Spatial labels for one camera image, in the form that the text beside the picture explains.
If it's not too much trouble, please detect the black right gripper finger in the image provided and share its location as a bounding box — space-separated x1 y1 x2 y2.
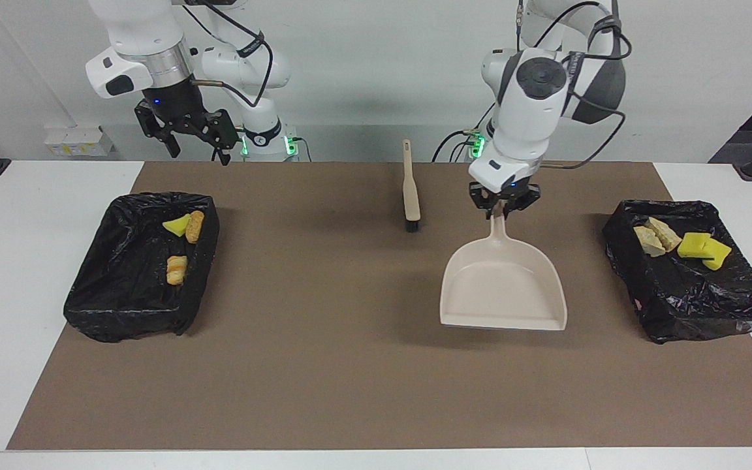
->
134 104 181 159
187 110 240 166

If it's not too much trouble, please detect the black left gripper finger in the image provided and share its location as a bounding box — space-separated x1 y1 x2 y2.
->
503 185 542 219
469 183 497 219

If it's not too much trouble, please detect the beige hand brush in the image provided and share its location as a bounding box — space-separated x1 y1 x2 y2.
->
401 138 422 233

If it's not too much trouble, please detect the beige plastic dustpan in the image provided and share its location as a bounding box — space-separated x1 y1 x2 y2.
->
440 204 569 332

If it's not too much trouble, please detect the brown bread roll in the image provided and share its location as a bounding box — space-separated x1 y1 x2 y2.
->
185 210 206 244

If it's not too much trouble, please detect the striped croissant piece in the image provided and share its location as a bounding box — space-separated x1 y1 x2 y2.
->
644 217 683 253
633 225 666 258

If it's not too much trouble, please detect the pale bread piece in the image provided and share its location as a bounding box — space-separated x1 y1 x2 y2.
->
166 255 189 286

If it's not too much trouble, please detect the black bag lined bin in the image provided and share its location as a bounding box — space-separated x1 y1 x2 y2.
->
64 191 221 343

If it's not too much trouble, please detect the black bag bin pink spot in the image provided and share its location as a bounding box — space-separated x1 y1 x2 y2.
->
603 199 752 345

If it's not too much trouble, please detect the white socket box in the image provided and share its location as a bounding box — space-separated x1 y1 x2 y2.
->
44 126 116 157

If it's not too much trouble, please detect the brown table mat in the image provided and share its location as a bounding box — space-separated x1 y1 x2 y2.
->
6 161 752 451

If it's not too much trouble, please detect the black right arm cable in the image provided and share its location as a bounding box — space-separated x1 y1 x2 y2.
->
180 0 275 109

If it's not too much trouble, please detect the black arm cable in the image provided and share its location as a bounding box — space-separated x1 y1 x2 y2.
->
180 0 275 109
516 0 633 170

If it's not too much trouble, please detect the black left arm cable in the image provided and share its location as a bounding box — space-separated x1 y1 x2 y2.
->
516 0 633 170

